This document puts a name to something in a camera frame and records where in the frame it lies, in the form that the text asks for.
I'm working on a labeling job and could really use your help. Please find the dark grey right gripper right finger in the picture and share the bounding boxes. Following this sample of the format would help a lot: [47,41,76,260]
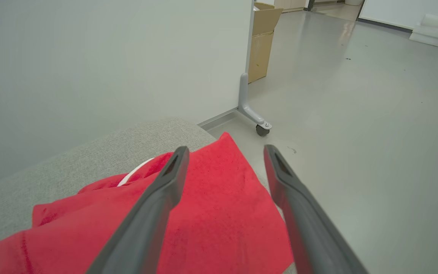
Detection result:
[263,145,368,274]

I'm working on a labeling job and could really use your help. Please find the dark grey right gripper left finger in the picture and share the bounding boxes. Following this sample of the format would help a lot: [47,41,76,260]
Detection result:
[85,146,190,274]

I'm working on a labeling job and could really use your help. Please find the red shorts with white stripe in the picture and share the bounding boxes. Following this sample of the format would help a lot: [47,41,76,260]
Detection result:
[0,132,295,274]

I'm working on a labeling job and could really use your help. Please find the grey fabric sofa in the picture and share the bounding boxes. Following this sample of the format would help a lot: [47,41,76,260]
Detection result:
[0,117,299,274]

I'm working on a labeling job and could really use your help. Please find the grey partition foot with caster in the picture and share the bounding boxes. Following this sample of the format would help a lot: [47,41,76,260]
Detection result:
[237,73,273,137]

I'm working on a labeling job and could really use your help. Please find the brown cardboard box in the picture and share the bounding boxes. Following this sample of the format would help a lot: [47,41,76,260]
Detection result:
[248,2,284,84]

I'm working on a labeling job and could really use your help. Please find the beige wooden cabinet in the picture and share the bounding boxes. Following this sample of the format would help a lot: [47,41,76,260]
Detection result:
[274,0,310,13]

